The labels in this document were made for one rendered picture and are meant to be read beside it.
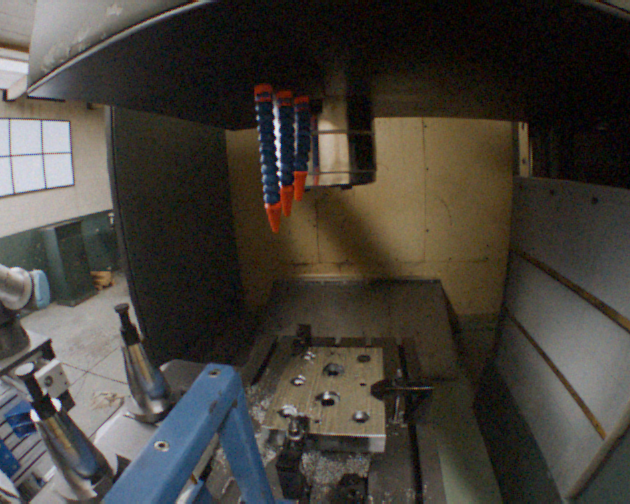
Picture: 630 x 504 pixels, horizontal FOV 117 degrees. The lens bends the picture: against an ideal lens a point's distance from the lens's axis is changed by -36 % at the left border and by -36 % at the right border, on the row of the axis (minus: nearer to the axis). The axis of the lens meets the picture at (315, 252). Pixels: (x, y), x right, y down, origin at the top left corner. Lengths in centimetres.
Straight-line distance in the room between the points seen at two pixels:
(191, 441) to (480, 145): 154
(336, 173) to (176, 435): 34
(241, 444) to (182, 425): 13
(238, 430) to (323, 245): 125
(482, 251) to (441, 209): 32
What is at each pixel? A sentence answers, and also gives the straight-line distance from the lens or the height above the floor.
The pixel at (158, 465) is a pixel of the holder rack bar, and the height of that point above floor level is 123.
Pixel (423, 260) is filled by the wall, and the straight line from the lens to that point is 156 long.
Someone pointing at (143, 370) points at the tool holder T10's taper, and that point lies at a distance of 31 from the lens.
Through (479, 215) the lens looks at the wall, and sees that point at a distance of 159.
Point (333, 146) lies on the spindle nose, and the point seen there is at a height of 146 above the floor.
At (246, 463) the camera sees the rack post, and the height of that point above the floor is 108.
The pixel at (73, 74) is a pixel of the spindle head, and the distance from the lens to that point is 27.
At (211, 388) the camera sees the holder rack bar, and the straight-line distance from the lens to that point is 32.
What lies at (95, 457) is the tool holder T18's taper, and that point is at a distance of 28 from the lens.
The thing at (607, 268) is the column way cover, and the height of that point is 130.
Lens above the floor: 142
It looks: 15 degrees down
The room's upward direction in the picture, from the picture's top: 4 degrees counter-clockwise
